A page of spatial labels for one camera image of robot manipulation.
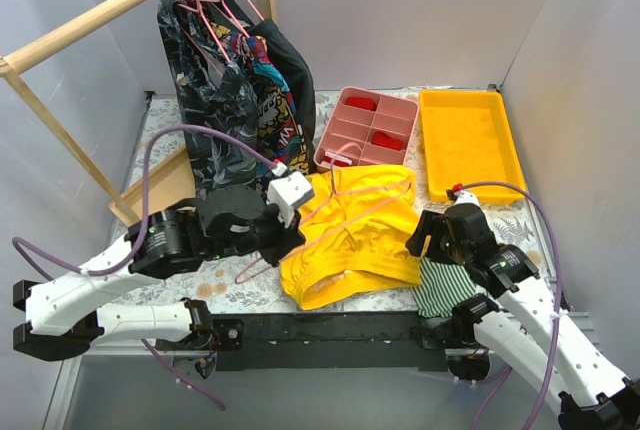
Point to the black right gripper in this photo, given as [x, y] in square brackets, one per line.
[422, 234]

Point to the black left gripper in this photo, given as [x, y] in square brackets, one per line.
[282, 242]

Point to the yellow shorts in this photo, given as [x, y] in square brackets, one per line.
[368, 255]

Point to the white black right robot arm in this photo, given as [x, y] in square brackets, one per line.
[517, 318]

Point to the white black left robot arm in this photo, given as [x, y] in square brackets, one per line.
[67, 316]

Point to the colourful comic print shorts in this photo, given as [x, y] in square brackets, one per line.
[280, 135]

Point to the dark leaf print shorts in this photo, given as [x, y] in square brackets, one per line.
[213, 92]

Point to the black shorts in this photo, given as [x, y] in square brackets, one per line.
[303, 85]

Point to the floral table mat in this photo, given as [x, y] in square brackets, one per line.
[214, 282]

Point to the green white striped cloth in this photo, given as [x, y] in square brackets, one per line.
[442, 287]

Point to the yellow plastic tray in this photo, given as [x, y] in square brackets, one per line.
[467, 139]

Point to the red white striped sock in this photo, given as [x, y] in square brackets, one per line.
[333, 159]

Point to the red folded sock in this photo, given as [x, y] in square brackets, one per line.
[384, 140]
[361, 102]

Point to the wooden clothes rack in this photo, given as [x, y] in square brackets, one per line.
[50, 44]

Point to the pink compartment organizer box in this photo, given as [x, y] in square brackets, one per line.
[394, 115]

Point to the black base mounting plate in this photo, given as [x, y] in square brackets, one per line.
[322, 340]

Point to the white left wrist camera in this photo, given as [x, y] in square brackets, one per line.
[289, 193]

